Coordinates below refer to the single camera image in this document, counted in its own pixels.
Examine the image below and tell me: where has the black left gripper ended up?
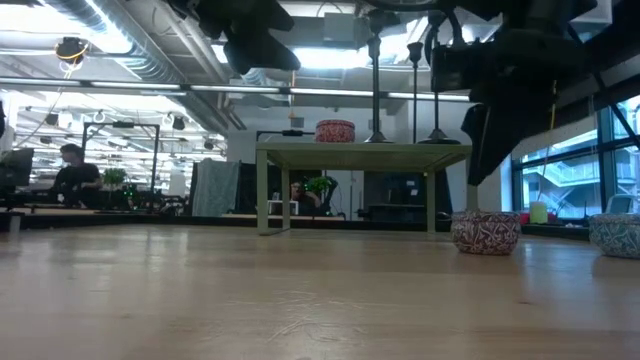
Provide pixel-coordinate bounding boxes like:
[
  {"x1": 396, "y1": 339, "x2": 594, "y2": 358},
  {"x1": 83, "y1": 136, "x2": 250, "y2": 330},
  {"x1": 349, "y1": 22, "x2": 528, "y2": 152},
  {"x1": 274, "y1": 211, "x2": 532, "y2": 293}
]
[{"x1": 193, "y1": 0, "x2": 303, "y2": 77}]

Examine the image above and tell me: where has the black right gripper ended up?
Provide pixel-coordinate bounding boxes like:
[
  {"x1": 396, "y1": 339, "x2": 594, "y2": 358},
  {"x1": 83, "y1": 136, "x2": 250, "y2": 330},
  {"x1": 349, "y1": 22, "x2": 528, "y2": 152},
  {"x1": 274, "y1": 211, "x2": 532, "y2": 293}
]
[{"x1": 461, "y1": 28, "x2": 594, "y2": 188}]

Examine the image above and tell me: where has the black metal candlestick holder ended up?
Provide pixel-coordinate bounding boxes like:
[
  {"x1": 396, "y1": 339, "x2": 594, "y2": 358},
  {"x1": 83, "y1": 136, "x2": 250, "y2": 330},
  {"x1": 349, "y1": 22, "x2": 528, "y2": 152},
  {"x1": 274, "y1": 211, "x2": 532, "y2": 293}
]
[
  {"x1": 417, "y1": 8, "x2": 462, "y2": 146},
  {"x1": 406, "y1": 41, "x2": 426, "y2": 145},
  {"x1": 363, "y1": 8, "x2": 395, "y2": 145}
]

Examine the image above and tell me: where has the maroon patterned candle tin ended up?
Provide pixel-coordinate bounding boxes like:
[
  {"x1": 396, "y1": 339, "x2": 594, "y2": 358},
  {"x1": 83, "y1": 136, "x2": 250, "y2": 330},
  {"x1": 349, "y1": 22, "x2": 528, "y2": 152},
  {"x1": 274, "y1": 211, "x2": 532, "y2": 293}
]
[{"x1": 450, "y1": 209, "x2": 522, "y2": 257}]

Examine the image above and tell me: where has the pink patterned candle tin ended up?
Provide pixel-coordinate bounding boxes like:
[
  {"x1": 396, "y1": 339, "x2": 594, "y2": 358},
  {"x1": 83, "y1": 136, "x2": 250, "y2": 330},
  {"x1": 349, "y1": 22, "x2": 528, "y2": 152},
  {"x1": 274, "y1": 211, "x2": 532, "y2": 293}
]
[{"x1": 314, "y1": 118, "x2": 357, "y2": 144}]

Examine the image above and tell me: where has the pale teal patterned candle tin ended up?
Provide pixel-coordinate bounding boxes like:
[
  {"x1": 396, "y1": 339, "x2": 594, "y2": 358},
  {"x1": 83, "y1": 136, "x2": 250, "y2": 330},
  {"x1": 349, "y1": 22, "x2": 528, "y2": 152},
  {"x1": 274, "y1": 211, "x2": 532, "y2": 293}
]
[{"x1": 588, "y1": 213, "x2": 640, "y2": 260}]

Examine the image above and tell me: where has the green translucent cup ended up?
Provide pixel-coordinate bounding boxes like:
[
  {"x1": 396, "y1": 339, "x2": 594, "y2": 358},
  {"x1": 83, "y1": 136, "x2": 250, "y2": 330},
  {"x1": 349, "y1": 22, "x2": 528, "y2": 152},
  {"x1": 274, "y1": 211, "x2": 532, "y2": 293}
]
[{"x1": 529, "y1": 200, "x2": 549, "y2": 225}]

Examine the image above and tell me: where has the black cabinet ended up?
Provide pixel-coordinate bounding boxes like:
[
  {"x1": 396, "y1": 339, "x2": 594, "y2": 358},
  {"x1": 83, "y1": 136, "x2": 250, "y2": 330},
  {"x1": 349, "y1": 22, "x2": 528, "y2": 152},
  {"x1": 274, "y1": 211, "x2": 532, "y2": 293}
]
[{"x1": 362, "y1": 172, "x2": 454, "y2": 224}]

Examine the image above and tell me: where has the green perforated metal shelf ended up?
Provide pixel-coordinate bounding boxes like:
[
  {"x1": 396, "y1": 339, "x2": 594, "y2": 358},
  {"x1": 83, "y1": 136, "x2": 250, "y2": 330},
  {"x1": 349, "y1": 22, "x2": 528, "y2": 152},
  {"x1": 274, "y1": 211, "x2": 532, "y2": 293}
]
[{"x1": 254, "y1": 142, "x2": 480, "y2": 236}]

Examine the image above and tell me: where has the long ceiling light bar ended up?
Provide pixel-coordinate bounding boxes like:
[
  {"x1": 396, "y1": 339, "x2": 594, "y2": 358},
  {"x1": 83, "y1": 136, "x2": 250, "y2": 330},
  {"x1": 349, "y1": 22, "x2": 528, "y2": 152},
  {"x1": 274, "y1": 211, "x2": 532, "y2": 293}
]
[{"x1": 0, "y1": 75, "x2": 474, "y2": 104}]

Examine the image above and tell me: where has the leafy green office plant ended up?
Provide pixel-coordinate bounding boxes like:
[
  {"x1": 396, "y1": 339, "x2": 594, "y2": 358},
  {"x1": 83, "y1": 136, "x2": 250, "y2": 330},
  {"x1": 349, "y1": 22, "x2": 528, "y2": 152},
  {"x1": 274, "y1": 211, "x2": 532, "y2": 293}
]
[{"x1": 305, "y1": 175, "x2": 334, "y2": 201}]

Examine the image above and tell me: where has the grey fabric panel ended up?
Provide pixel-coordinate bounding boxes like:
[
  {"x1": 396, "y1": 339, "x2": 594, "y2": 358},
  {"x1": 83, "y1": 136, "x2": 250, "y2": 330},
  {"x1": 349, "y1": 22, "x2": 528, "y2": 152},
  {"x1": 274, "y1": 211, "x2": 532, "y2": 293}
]
[{"x1": 191, "y1": 158, "x2": 242, "y2": 218}]

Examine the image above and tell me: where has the white chair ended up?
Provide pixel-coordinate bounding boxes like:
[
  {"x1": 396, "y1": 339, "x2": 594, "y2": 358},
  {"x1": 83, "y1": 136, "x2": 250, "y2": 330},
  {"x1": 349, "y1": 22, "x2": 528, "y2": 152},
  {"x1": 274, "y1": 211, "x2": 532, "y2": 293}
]
[{"x1": 604, "y1": 193, "x2": 640, "y2": 216}]

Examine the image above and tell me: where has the black computer monitor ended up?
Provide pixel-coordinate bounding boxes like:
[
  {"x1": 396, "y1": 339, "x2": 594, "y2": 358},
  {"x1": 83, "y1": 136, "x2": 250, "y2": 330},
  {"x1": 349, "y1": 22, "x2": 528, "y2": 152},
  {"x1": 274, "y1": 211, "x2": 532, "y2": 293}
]
[{"x1": 0, "y1": 147, "x2": 35, "y2": 190}]

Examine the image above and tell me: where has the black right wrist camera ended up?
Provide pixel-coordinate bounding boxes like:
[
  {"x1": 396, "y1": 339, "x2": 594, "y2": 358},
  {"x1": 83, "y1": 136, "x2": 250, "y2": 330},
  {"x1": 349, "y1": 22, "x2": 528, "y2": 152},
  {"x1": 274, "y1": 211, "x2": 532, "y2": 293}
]
[{"x1": 430, "y1": 42, "x2": 474, "y2": 94}]

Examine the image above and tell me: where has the black overhead camera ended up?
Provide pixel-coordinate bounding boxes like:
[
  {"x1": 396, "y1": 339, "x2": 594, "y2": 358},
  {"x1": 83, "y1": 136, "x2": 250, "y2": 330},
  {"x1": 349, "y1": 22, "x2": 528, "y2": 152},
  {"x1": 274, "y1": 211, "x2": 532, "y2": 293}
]
[{"x1": 54, "y1": 35, "x2": 91, "y2": 66}]

